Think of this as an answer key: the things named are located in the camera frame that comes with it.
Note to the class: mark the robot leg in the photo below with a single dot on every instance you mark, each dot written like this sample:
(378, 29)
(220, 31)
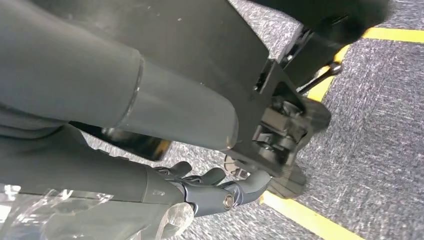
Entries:
(331, 20)
(198, 49)

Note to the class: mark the left robot leg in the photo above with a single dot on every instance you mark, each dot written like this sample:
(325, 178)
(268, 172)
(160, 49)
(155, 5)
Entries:
(331, 20)

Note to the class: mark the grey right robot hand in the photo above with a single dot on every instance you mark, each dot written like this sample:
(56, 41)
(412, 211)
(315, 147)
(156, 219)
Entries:
(66, 73)

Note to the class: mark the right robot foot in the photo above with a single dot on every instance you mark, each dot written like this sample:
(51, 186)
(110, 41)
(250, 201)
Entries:
(288, 185)

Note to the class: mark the right robot leg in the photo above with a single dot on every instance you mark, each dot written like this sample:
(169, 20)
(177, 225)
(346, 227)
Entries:
(198, 49)

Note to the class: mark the yellow floor tape square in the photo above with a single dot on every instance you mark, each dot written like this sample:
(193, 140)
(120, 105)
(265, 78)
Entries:
(298, 215)

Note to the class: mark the clear plastic film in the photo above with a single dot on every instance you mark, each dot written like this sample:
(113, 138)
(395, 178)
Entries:
(179, 215)

